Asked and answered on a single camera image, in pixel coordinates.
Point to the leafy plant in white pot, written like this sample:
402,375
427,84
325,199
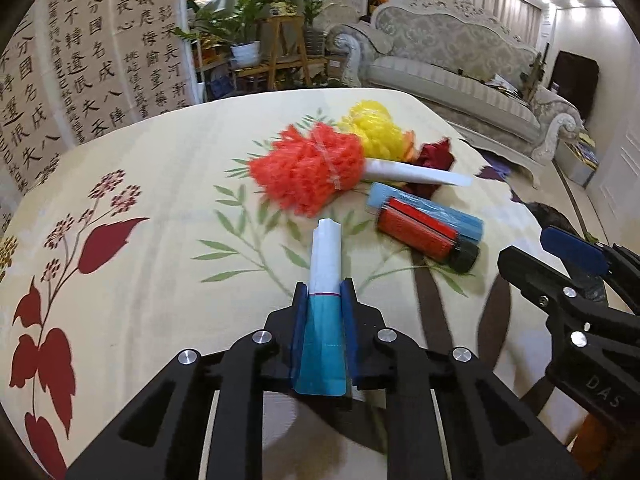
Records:
245,54

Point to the light blue packet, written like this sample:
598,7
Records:
462,224

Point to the wooden plant stand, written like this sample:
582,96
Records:
287,35

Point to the toy rifle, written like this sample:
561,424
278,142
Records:
536,70

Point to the dark red wrapper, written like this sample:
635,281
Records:
435,157

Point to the yellow foam fruit net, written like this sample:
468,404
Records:
370,125

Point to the ornate grey white sofa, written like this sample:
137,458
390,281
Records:
450,80

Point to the large calligraphy scroll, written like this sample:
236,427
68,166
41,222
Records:
125,35

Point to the white storage box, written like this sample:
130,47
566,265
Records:
580,162

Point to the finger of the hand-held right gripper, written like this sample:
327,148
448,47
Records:
570,250
530,272

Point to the person's right forearm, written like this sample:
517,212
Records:
595,435

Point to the white pleated curtain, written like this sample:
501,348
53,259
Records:
510,15

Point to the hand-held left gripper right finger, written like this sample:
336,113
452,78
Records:
350,345

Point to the red bottle with black cap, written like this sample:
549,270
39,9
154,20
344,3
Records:
420,232

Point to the floral tablecloth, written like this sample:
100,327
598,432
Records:
150,170

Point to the white panelled door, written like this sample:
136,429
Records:
620,170

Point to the tall plant in dark pot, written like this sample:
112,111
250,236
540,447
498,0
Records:
315,35

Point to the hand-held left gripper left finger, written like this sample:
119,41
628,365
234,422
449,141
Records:
298,340

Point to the pile of papers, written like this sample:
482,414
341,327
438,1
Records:
505,86

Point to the white paper cone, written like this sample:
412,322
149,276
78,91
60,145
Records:
410,172

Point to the teal and white packet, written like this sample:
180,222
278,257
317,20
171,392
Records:
325,260

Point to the red foam fruit net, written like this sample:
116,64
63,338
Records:
305,170

